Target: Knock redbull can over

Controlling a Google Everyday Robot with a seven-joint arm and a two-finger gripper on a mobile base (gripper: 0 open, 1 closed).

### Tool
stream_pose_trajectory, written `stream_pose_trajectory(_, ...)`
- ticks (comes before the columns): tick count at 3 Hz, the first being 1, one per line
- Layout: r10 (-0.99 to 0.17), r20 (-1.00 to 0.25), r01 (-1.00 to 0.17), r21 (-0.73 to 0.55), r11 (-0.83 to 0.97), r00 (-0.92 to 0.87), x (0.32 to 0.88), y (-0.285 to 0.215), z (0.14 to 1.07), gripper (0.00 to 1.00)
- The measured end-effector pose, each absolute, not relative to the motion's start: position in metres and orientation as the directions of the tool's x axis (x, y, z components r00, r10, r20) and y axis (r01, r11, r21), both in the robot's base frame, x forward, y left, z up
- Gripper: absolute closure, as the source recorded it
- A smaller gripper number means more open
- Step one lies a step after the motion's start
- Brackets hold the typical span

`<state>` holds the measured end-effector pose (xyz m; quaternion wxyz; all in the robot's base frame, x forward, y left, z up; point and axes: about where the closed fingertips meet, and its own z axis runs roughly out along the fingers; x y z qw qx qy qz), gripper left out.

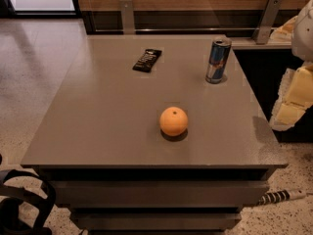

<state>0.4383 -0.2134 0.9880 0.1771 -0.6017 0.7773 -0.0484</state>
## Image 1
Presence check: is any black white power strip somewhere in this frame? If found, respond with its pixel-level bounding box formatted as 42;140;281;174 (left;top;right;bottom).
257;189;307;206

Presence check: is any grey drawer cabinet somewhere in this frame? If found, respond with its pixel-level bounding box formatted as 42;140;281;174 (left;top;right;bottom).
22;35;287;235

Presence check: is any metal wall bracket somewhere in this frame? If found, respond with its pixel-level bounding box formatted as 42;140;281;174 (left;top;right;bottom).
252;0;283;45
119;0;135;34

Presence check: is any orange fruit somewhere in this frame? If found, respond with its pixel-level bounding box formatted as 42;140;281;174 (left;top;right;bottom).
159;107;188;136

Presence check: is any right metal wall bracket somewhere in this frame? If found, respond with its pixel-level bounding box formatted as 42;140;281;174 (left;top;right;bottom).
252;0;283;45

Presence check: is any black chair base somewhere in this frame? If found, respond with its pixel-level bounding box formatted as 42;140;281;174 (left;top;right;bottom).
0;169;56;235

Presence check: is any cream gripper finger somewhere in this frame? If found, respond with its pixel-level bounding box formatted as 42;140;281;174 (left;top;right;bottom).
270;62;313;131
270;17;297;41

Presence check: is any blue silver redbull can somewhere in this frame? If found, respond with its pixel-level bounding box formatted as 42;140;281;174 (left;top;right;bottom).
205;36;232;84

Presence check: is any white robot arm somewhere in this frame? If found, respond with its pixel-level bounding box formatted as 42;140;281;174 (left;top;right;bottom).
269;0;313;131

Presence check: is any left metal wall bracket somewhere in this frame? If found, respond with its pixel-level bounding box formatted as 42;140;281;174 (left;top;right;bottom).
119;0;135;34

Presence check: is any black snack bar wrapper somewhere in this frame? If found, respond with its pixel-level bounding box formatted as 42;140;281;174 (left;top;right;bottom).
132;49;162;72

